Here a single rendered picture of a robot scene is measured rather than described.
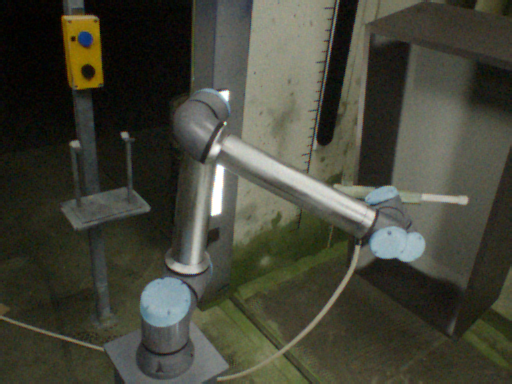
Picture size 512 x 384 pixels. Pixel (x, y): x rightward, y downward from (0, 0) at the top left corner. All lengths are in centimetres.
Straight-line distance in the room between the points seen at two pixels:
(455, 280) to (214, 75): 147
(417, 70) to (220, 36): 82
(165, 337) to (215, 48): 114
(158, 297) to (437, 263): 151
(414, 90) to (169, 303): 135
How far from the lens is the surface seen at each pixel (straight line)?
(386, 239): 119
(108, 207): 209
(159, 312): 143
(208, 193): 139
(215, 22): 197
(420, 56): 209
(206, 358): 165
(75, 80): 193
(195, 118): 117
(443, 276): 246
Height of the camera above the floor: 189
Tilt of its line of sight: 30 degrees down
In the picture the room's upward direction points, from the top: 6 degrees clockwise
